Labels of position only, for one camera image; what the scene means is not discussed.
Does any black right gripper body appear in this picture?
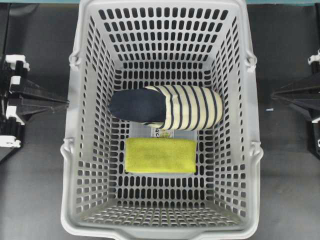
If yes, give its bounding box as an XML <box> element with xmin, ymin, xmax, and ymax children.
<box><xmin>307</xmin><ymin>49</ymin><xmax>320</xmax><ymax>153</ymax></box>

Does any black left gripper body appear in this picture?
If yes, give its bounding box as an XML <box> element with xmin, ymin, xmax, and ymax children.
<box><xmin>0</xmin><ymin>54</ymin><xmax>30</xmax><ymax>148</ymax></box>

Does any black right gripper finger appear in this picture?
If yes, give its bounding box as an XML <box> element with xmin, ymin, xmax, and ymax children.
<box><xmin>272</xmin><ymin>94</ymin><xmax>314</xmax><ymax>122</ymax></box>
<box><xmin>271</xmin><ymin>79</ymin><xmax>320</xmax><ymax>98</ymax></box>

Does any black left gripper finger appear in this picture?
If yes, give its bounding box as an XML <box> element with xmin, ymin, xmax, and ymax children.
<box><xmin>19</xmin><ymin>78</ymin><xmax>66</xmax><ymax>103</ymax></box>
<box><xmin>20</xmin><ymin>100</ymin><xmax>69</xmax><ymax>117</ymax></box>

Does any grey plastic shopping basket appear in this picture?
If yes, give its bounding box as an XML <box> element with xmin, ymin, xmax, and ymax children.
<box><xmin>60</xmin><ymin>0</ymin><xmax>264</xmax><ymax>240</ymax></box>

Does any white label in basket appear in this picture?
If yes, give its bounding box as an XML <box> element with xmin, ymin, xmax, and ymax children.
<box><xmin>150</xmin><ymin>128</ymin><xmax>174</xmax><ymax>138</ymax></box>

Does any yellow folded cloth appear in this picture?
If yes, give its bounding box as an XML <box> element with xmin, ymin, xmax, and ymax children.
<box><xmin>124</xmin><ymin>137</ymin><xmax>197</xmax><ymax>174</ymax></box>

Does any navy striped cream slipper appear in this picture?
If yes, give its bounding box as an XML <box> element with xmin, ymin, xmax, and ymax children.
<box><xmin>108</xmin><ymin>85</ymin><xmax>223</xmax><ymax>131</ymax></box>

